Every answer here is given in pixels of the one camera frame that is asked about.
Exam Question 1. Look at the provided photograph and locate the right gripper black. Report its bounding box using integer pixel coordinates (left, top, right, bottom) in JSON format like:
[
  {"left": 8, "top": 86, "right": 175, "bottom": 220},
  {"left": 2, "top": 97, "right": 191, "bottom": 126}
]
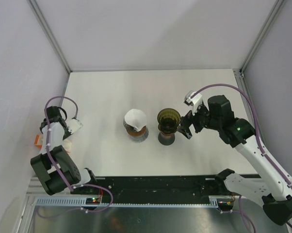
[{"left": 177, "top": 101, "right": 221, "bottom": 139}]

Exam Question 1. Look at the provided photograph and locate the olive green dripper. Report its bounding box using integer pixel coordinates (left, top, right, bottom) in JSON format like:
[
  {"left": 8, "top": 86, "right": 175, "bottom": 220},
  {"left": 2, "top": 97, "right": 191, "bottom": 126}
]
[{"left": 157, "top": 108, "right": 180, "bottom": 135}]

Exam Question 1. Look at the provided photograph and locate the red black coffee dripper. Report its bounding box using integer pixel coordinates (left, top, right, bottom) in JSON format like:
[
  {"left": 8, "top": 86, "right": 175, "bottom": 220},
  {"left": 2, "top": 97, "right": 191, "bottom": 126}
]
[{"left": 158, "top": 129, "right": 176, "bottom": 146}]

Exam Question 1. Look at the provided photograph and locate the brown wooden dripper ring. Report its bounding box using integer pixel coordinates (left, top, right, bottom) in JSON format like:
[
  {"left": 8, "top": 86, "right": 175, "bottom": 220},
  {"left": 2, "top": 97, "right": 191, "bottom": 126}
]
[{"left": 126, "top": 127, "right": 146, "bottom": 137}]

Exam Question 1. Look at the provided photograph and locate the clear glass carafe server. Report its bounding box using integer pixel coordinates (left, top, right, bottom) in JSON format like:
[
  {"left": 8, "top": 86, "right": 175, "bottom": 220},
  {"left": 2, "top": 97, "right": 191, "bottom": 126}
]
[{"left": 130, "top": 127, "right": 149, "bottom": 142}]

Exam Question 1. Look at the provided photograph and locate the white paper coffee filter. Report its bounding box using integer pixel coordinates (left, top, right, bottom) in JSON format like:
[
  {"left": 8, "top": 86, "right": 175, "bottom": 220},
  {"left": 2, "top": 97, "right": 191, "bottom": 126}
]
[{"left": 124, "top": 109, "right": 147, "bottom": 132}]

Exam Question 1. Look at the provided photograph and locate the clear glass dripper cone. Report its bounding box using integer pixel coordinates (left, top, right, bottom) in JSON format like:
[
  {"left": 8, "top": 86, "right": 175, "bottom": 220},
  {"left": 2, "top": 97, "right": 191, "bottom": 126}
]
[{"left": 123, "top": 119, "right": 136, "bottom": 132}]

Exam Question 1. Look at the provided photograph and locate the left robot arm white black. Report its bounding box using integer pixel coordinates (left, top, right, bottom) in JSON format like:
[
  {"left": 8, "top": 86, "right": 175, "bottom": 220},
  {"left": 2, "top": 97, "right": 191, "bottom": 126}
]
[{"left": 31, "top": 106, "right": 98, "bottom": 195}]

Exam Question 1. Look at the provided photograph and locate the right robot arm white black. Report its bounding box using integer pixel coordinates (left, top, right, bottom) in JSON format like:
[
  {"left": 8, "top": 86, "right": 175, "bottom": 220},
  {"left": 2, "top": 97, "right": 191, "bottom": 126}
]
[{"left": 178, "top": 91, "right": 292, "bottom": 225}]

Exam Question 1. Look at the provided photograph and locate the orange white box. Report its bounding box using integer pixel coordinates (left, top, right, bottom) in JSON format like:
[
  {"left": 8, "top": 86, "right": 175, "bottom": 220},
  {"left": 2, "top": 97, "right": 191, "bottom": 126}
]
[{"left": 34, "top": 134, "right": 72, "bottom": 153}]

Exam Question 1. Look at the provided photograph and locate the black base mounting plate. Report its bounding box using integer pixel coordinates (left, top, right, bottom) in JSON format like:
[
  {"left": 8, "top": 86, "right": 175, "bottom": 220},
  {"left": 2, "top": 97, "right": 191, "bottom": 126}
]
[{"left": 70, "top": 176, "right": 236, "bottom": 204}]

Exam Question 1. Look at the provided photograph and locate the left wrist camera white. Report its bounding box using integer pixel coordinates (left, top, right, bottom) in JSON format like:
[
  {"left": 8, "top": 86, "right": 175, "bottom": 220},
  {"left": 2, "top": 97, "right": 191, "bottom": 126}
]
[{"left": 66, "top": 118, "right": 83, "bottom": 134}]

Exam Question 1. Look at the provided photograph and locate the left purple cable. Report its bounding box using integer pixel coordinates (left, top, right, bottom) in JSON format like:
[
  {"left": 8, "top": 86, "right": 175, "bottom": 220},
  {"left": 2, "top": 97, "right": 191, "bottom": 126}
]
[{"left": 36, "top": 96, "right": 114, "bottom": 218}]

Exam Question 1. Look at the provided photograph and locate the purple cable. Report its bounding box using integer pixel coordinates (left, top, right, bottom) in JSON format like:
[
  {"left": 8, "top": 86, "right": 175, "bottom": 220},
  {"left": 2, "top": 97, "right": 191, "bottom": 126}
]
[
  {"left": 36, "top": 96, "right": 114, "bottom": 218},
  {"left": 189, "top": 83, "right": 292, "bottom": 233}
]

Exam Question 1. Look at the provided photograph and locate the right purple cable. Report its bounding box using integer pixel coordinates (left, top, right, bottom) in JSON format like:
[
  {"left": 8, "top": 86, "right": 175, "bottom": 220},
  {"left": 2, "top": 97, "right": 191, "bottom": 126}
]
[{"left": 189, "top": 83, "right": 292, "bottom": 233}]

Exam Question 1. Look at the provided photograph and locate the grey cable duct rail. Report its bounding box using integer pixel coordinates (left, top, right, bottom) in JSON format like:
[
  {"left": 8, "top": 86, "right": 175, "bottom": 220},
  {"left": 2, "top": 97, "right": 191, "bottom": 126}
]
[{"left": 34, "top": 196, "right": 218, "bottom": 208}]

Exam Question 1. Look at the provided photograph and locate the right aluminium frame post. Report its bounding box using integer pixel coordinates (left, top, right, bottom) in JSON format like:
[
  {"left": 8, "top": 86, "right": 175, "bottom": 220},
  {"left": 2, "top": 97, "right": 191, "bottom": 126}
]
[{"left": 240, "top": 0, "right": 286, "bottom": 72}]

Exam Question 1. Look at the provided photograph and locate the aluminium frame post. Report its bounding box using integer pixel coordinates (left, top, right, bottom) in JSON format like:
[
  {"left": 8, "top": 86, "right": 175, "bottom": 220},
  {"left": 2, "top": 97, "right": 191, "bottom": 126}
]
[
  {"left": 240, "top": 0, "right": 286, "bottom": 72},
  {"left": 27, "top": 0, "right": 71, "bottom": 73}
]

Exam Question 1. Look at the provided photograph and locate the left aluminium frame post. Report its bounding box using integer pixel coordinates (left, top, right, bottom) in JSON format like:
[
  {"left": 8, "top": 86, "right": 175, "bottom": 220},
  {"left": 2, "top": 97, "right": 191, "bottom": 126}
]
[{"left": 27, "top": 0, "right": 71, "bottom": 73}]

